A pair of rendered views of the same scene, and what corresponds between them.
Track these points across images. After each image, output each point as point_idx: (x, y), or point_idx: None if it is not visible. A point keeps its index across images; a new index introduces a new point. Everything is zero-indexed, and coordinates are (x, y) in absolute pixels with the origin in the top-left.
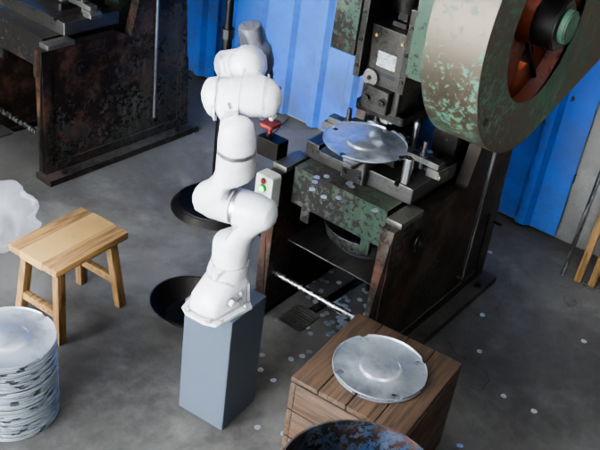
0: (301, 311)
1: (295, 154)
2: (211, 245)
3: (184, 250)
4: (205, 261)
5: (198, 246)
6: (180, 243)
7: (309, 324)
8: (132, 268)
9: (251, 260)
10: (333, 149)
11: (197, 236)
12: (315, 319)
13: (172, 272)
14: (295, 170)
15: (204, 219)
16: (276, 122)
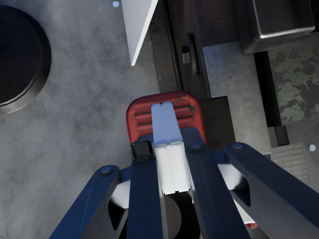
0: (283, 157)
1: (224, 77)
2: (62, 116)
3: (52, 149)
4: (84, 141)
5: (56, 130)
6: (38, 144)
7: (307, 165)
8: (48, 223)
9: (113, 93)
10: None
11: (37, 117)
12: (305, 152)
13: (81, 188)
14: (277, 126)
15: (17, 96)
16: (187, 121)
